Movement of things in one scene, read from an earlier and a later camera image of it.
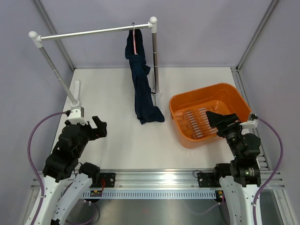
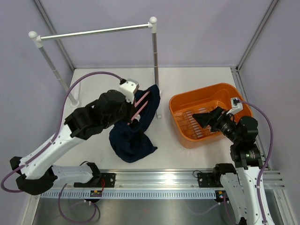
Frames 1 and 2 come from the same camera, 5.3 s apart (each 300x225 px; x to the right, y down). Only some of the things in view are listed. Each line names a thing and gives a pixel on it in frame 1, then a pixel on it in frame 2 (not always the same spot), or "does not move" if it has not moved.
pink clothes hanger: [134, 41] → [136, 104]
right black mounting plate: [206, 179] does not move
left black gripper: [101, 126] → [130, 106]
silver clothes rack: [35, 36] does not move
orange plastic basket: [191, 127] does not move
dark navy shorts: [146, 111] → [127, 138]
